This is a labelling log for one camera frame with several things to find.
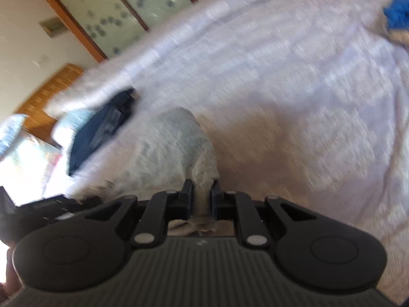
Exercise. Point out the light blue pillow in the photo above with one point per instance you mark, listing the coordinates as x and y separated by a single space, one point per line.
65 130

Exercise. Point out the blue garment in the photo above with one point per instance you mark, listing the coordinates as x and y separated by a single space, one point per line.
396 14

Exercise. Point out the beige garment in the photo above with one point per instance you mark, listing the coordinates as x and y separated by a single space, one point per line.
399 36

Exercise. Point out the white floral pillow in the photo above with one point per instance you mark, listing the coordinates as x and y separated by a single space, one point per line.
26 161

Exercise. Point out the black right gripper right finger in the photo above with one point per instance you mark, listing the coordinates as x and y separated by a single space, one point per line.
256 223

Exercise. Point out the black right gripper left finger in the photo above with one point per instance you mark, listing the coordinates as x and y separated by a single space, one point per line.
145 223

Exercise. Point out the wall thermostat panel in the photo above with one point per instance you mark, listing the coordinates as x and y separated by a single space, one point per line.
53 27

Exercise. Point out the light grey pants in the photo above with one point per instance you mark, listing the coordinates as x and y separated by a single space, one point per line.
153 154

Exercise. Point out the dark navy folded pants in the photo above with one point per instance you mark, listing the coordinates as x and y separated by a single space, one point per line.
100 128

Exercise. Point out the frosted glass wardrobe door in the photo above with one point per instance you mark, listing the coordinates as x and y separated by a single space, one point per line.
107 27

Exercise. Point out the lavender embroidered bedspread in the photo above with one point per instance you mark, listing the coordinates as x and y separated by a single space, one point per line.
306 99

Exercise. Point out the wooden headboard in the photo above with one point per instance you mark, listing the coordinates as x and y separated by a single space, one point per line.
37 122

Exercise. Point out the rolled lavender quilt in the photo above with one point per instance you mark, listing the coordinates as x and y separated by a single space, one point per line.
102 82

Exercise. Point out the wall switch plate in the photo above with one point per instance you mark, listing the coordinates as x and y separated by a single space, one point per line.
42 61

